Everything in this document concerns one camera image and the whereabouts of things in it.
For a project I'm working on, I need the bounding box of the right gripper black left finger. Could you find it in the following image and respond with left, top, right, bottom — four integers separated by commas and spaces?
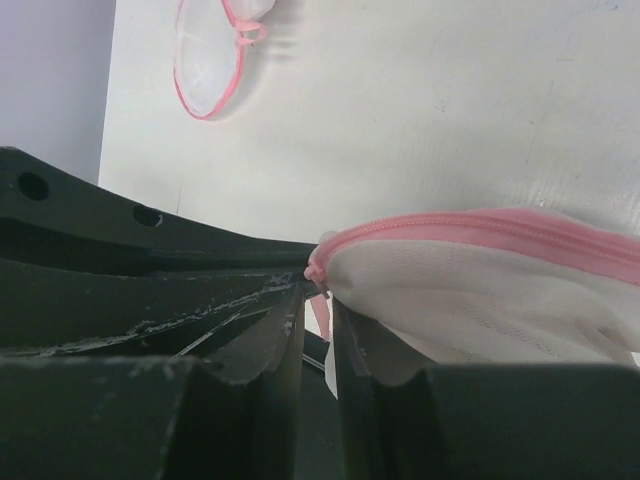
1, 287, 304, 479

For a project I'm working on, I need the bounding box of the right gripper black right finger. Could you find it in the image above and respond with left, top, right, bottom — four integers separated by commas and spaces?
333, 304, 639, 479

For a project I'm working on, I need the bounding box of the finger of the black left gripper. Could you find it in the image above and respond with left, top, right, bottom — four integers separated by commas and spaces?
1, 147, 312, 356

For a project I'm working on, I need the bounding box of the empty white mesh laundry bag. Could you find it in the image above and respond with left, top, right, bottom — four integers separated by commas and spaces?
173, 0, 275, 120

